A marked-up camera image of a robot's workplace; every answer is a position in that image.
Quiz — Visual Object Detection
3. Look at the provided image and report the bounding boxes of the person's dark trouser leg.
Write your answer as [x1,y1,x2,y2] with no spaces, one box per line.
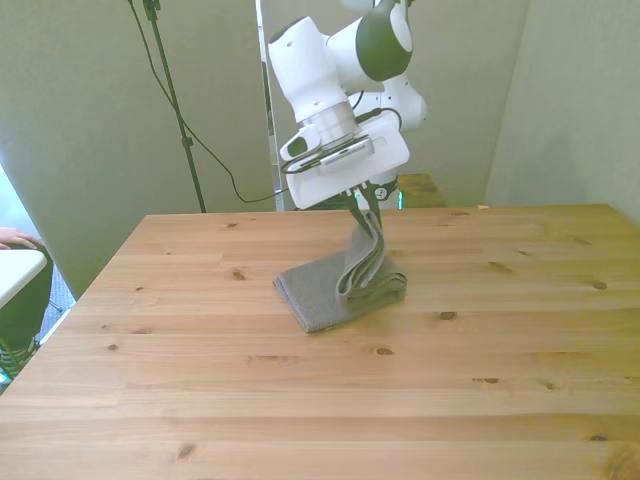
[0,258,54,357]

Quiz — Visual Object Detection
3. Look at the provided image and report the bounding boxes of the white side table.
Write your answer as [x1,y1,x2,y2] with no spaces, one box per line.
[0,248,48,309]

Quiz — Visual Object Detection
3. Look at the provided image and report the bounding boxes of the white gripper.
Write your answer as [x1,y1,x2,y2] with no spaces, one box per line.
[286,114,412,229]

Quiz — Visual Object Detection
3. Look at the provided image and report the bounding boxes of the person's bare hand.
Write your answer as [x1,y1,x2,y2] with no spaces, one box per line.
[0,227,40,251]

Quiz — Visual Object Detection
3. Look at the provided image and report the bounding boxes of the black tripod pole stand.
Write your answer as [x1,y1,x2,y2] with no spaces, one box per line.
[142,0,208,214]

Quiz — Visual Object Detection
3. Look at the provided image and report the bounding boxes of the grey towel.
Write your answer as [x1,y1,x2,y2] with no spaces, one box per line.
[272,209,409,334]

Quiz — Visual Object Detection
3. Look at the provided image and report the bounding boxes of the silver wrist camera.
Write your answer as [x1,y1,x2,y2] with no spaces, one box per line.
[319,138,375,169]

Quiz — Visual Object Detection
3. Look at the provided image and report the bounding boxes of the striped sock foot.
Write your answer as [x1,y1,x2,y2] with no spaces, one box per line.
[0,337,39,382]

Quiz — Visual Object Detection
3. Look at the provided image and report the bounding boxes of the thin black camera cable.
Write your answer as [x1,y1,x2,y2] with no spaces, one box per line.
[127,0,291,204]

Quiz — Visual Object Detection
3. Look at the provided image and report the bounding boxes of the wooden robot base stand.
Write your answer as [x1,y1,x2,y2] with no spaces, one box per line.
[397,172,447,209]

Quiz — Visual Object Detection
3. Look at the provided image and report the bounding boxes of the white vertical panel frame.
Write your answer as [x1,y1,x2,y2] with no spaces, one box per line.
[254,0,289,212]

